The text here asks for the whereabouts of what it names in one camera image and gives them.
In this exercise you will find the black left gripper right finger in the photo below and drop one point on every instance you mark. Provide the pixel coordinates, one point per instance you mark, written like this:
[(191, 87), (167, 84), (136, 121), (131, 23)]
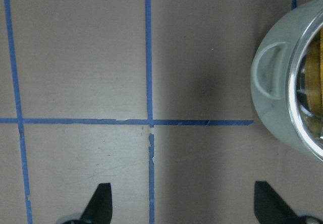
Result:
[(270, 208)]

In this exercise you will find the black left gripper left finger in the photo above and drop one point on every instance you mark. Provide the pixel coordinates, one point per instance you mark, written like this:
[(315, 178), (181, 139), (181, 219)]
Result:
[(99, 208)]

